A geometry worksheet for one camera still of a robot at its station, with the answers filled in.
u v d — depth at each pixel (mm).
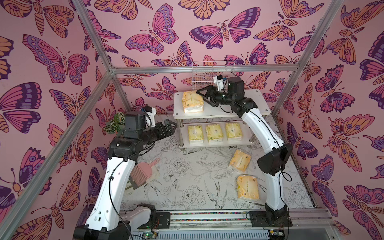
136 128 469
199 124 1034
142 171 897
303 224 748
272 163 536
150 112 594
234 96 617
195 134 961
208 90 690
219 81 723
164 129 580
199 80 1029
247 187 794
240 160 920
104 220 363
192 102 729
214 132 973
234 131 973
